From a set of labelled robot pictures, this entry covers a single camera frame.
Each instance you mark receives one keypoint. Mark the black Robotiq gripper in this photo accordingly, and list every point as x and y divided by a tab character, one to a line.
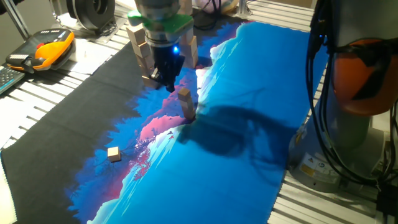
168	65

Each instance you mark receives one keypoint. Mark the person's black sleeved forearm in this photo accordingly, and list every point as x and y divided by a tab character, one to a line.
9	5

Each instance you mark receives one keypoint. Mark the purple plastic bag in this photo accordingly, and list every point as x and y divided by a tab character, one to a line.
211	4

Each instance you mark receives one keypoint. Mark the black round spool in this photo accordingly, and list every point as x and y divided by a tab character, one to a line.
90	12

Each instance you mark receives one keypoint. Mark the blue landscape printed mat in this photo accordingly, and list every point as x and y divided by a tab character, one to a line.
217	171

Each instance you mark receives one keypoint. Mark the orange black teach pendant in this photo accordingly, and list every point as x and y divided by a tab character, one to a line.
46	49

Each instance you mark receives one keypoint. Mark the black computer keyboard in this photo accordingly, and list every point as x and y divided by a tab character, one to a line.
9	77

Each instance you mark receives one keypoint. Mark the aluminium frame post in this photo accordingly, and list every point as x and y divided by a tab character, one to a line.
17	18
244	7

